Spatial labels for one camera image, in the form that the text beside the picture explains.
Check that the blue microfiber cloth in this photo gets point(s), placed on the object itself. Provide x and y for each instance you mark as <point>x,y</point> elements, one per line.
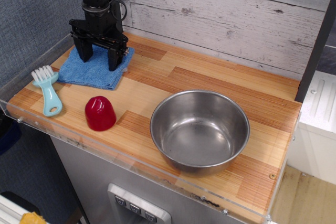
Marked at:
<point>95,72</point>

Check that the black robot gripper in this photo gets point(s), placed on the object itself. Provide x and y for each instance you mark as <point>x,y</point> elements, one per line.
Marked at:
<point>99,28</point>

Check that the dark gray left post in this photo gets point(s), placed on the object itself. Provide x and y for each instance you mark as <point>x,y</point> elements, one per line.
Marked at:
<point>116,11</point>

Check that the dark gray post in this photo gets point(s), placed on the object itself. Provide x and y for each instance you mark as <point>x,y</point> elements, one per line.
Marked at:
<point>319,45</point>
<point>116,11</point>

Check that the stainless steel bowl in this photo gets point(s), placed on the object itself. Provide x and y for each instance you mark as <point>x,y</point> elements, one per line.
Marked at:
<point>199,132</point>

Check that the gray metal cabinet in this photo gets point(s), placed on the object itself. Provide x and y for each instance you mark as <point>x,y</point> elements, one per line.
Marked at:
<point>92,166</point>

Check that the silver button panel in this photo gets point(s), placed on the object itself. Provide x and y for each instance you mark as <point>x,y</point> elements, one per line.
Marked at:
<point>130,208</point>

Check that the light blue scrub brush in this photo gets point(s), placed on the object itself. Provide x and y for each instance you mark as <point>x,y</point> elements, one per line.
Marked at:
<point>44,78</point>

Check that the clear acrylic guard rail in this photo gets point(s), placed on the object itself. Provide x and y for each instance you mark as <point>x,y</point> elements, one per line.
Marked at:
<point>104,137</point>

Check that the white side cabinet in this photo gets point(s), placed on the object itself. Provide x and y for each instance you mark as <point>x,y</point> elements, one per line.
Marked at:
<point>312,149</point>

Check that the yellow object bottom left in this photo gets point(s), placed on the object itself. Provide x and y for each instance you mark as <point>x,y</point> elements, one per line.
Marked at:
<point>32,218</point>

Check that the dark gray right post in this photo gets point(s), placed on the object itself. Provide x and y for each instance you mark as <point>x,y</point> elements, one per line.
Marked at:
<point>319,45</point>

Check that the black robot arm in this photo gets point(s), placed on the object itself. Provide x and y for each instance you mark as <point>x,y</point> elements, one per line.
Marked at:
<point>102,4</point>

